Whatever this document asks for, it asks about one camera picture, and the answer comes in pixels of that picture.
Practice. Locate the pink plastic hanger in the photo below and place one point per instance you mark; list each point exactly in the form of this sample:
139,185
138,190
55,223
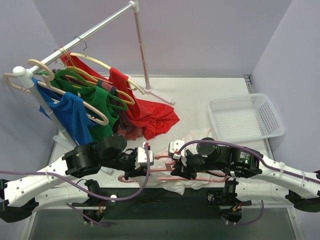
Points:
163,174

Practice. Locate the green tank top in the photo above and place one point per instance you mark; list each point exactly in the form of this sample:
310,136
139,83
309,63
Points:
99,132

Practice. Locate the maroon tank top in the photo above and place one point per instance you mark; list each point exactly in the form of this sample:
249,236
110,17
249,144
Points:
123,126

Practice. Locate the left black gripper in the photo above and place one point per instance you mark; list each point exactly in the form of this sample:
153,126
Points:
133,170

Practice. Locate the white plastic basket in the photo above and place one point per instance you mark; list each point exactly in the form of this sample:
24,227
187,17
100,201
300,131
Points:
245,117

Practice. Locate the green hanger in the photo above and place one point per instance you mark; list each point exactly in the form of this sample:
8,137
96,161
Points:
104,98

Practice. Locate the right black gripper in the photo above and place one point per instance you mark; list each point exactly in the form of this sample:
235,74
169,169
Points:
179,169

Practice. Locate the blue tank top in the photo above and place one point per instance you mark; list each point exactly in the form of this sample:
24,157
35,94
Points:
70,111

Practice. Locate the cream hanger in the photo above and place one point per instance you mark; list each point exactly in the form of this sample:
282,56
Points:
132,85

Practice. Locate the white tank top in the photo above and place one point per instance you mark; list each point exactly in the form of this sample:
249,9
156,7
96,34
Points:
179,186

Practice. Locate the red tank top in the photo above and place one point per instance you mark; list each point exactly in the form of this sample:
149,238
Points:
155,118

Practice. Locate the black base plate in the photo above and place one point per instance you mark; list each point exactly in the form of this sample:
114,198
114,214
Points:
161,204

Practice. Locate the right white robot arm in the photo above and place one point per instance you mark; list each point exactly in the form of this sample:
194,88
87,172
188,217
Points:
251,176

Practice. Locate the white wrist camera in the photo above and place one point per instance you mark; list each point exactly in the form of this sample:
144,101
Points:
142,153
175,152

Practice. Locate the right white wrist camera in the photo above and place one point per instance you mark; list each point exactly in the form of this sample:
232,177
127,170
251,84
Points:
175,152

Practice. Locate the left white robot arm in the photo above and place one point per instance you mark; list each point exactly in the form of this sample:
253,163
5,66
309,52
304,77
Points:
55,184

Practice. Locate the yellow hanger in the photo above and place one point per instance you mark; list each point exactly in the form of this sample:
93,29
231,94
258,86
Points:
116,78

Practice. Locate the beige hanger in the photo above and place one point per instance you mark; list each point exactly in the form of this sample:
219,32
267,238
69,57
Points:
25,77

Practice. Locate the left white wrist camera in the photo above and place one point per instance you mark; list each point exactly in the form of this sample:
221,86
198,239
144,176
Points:
142,153

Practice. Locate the silver clothes rack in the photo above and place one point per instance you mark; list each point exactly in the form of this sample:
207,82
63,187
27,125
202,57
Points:
54,62

